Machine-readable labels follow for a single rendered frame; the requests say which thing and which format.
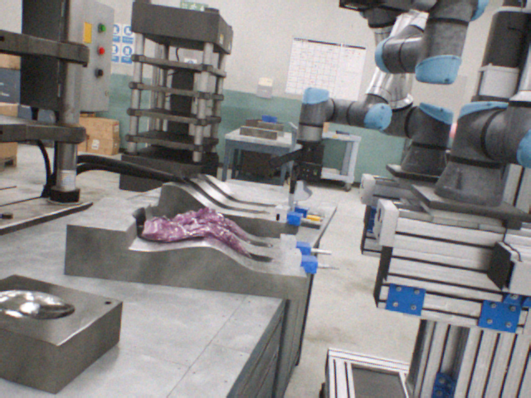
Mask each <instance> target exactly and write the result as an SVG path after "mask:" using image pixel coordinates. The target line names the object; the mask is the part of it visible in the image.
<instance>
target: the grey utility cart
mask: <svg viewBox="0 0 531 398"><path fill-rule="evenodd" d="M288 124H289V125H290V126H292V127H293V132H294V136H293V141H292V145H291V147H290V152H294V151H296V150H299V149H300V146H301V144H297V143H296V141H297V139H298V138H297V137H296V136H297V131H298V127H296V126H295V125H294V124H293V123H291V122H288ZM322 138H326V139H332V140H338V141H345V142H347V143H346V145H345V150H344V156H343V165H342V171H341V172H340V171H339V174H338V175H335V174H328V173H321V179H322V178H326V179H332V180H340V181H339V187H341V188H343V190H344V191H345V192H351V191H352V187H351V185H352V183H353V180H354V176H353V173H354V167H355V163H356V157H357V152H358V143H359V142H360V140H361V137H359V136H356V135H352V134H350V136H348V135H341V134H336V133H334V132H327V133H322ZM352 144H353V146H352ZM351 149H352V152H351ZM350 154H351V157H350ZM349 159H350V161H349ZM293 164H294V160H293V161H289V164H287V172H288V173H286V174H285V180H286V183H287V184H288V186H289V185H290V177H291V168H293ZM348 164H349V165H348ZM347 169H348V172H347Z"/></svg>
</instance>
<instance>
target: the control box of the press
mask: <svg viewBox="0 0 531 398"><path fill-rule="evenodd" d="M114 12H115V9H114V8H112V7H109V6H106V5H104V4H102V2H97V1H96V0H85V20H84V24H85V35H84V44H86V46H88V47H89V49H90V63H88V64H85V65H84V66H82V81H81V97H80V114H88V115H90V114H94V113H95V112H106V111H109V100H110V76H111V63H112V50H113V37H114ZM63 18H64V0H22V34H25V35H28V36H36V37H40V38H41V39H45V40H48V41H54V42H57V41H60V40H62V37H63ZM60 89H61V61H59V60H58V59H56V57H55V58H50V57H43V56H39V59H32V58H26V57H21V77H20V105H26V106H31V112H32V120H38V113H40V109H42V111H47V110H50V111H53V112H54V115H55V116H56V120H55V122H56V121H59V108H60ZM36 143H37V146H38V147H39V149H40V150H41V153H42V156H43V160H45V164H46V181H47V180H48V179H49V177H50V175H51V163H50V159H49V155H48V152H47V150H46V148H44V146H43V144H42V142H41V140H40V139H37V141H36ZM57 144H58V143H57V142H56V141H54V158H53V171H54V170H55V169H56V167H58V166H57V165H56V162H58V152H57Z"/></svg>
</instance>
